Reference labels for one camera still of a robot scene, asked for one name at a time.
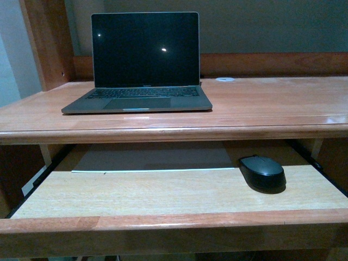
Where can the wooden pull-out keyboard tray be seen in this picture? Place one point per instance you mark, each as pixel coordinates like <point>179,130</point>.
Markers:
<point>173,211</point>

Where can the black wireless mouse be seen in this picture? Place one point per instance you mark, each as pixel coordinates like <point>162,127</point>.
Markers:
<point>263,174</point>

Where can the grey mouse pad sheet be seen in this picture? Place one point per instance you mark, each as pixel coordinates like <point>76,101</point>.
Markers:
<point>153,160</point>

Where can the white cable grommet cover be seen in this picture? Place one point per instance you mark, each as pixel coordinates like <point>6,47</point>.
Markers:
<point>225,79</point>

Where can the wooden desk with hutch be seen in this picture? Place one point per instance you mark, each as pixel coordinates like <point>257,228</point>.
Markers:
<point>249,109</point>

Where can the grey open laptop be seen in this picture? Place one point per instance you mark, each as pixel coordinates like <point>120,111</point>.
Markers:
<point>144,62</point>

